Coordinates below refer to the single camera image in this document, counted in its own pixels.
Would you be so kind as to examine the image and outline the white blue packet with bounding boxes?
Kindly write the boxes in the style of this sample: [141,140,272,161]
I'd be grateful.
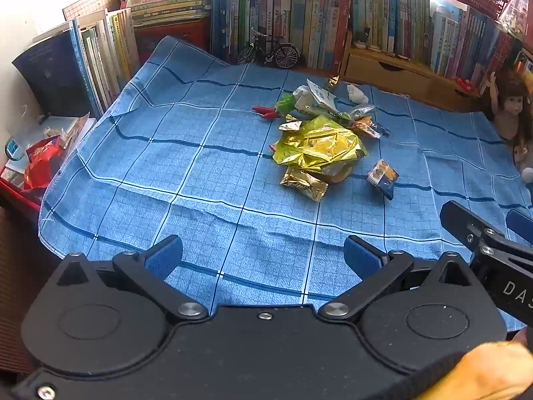
[297,78,340,113]

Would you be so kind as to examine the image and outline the red snack wrapper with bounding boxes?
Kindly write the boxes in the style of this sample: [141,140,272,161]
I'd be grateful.
[352,117,392,139]

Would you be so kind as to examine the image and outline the small dark-haired figurine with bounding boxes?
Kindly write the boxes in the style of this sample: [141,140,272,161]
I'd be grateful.
[353,27,372,50]

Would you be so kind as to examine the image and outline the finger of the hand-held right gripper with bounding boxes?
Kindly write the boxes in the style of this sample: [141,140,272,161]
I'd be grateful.
[506,209,533,244]
[440,200,506,255]

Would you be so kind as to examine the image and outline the white tissue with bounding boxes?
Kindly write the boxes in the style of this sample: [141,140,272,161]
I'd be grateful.
[346,84,370,105]

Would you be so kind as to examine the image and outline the red triangular plastic sign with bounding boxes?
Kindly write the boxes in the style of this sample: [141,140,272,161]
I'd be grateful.
[495,0,533,36]

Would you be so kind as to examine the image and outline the silver green wrapper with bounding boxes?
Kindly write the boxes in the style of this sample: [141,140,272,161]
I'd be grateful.
[333,104,377,123]

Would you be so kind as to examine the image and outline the row of thin leaning books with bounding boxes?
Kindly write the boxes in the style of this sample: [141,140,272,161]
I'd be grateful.
[12,6,140,119]

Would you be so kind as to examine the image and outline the row of colourful upright books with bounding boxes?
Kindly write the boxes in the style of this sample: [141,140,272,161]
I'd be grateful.
[352,0,431,57]

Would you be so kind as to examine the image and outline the brown-haired doll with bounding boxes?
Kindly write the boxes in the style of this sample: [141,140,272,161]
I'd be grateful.
[483,71,533,180]

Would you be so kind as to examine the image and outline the red plastic crate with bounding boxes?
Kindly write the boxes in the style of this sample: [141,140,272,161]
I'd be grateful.
[133,19,211,65]

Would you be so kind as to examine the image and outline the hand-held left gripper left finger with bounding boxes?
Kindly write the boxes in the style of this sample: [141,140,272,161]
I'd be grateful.
[56,235,209,321]

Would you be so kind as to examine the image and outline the brown grid board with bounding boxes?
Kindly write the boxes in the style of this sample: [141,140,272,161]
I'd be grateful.
[62,0,126,21]

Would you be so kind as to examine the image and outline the red foil bag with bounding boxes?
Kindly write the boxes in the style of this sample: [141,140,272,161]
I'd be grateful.
[23,135,67,192]

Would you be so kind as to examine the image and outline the blue checked cloth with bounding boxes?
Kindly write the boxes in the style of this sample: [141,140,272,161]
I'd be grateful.
[39,35,533,334]

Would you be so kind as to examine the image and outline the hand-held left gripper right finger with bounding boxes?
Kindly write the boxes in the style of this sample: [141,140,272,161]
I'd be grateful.
[318,235,475,321]

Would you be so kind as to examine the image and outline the blue orange small packet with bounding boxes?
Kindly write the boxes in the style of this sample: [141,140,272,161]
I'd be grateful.
[366,159,399,201]

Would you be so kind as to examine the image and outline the stack of flat books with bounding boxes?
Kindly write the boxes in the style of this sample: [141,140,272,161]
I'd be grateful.
[125,0,213,28]

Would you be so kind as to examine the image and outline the small gold snack packet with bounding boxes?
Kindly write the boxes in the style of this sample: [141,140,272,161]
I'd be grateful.
[280,167,329,203]

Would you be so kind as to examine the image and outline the row of pale blue books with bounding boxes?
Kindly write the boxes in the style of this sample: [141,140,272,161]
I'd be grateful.
[429,0,523,88]

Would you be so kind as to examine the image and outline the row of tall upright books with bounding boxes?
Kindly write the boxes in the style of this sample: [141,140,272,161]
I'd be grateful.
[210,0,352,71]

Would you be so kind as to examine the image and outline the person's left hand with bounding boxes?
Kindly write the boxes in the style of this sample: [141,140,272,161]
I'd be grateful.
[452,341,533,400]

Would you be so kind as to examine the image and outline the large yellow foil bag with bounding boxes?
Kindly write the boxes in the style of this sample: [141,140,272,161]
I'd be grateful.
[270,116,369,184]

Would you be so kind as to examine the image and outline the wooden drawer shelf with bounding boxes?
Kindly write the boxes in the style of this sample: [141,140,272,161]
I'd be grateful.
[339,31,488,113]

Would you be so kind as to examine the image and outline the green plastic wrapper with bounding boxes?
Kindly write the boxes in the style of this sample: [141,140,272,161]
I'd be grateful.
[275,92,304,115]

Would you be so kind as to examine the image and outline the red plastic bin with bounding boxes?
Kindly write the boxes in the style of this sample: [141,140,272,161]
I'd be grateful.
[0,167,46,217]

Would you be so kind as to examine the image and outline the miniature bicycle model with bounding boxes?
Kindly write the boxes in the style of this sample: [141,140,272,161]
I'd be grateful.
[237,28,300,68]

